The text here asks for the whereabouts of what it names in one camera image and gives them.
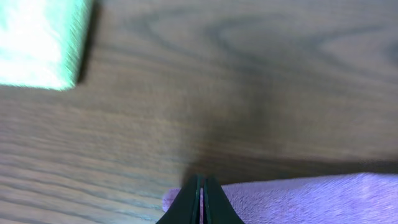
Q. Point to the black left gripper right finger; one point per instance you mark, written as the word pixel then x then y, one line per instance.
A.
pixel 217 208

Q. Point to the folded green microfiber cloth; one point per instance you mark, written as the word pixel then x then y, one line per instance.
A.
pixel 43 42

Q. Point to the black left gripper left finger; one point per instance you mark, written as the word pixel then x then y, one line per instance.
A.
pixel 185 209

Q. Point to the purple microfiber cloth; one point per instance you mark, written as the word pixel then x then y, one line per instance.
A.
pixel 353 198

